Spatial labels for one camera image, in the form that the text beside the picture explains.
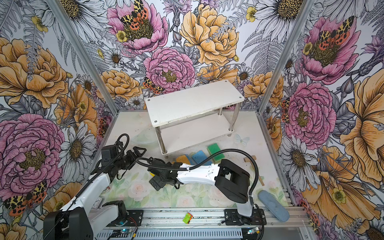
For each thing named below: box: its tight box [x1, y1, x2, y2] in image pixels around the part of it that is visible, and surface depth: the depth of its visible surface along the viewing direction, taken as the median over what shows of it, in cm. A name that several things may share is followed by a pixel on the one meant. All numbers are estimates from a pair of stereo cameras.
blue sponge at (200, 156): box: [191, 150, 214, 166], surface depth 96 cm
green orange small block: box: [182, 212, 194, 224], surface depth 74 cm
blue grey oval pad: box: [258, 190, 290, 222], surface depth 77 cm
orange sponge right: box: [171, 155, 191, 165], surface depth 93 cm
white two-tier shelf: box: [145, 80, 245, 158], surface depth 85 cm
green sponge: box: [207, 143, 225, 163], surface depth 97 cm
